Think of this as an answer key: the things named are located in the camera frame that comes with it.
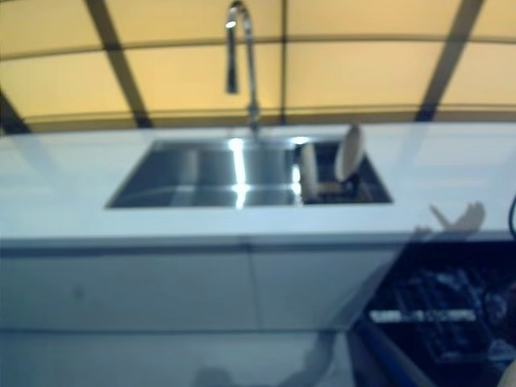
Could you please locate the chrome kitchen faucet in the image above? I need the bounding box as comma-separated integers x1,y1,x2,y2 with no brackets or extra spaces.
223,0,263,135

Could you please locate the wire dishwasher rack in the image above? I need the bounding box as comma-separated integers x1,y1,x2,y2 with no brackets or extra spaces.
368,264,516,364

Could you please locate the narrow white cabinet door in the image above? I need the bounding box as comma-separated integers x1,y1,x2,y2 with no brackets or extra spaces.
248,237,400,334

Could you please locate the small cream plate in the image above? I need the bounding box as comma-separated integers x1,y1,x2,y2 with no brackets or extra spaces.
300,143,323,202

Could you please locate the stainless steel sink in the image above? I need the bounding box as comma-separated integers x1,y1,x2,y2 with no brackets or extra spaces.
104,135,394,210

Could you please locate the dark brown window frame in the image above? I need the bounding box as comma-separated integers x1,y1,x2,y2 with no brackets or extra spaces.
0,0,516,134

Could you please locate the large cream plate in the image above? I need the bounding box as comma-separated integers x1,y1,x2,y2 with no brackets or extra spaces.
335,123,364,182

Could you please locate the wide white cabinet door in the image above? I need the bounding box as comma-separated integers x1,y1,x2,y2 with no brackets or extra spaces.
0,237,255,335

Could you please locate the black sink drying rack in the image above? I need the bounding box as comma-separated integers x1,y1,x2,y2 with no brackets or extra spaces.
300,139,392,205

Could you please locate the open dishwasher door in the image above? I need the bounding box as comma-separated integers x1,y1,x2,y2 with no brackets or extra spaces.
346,314,444,387

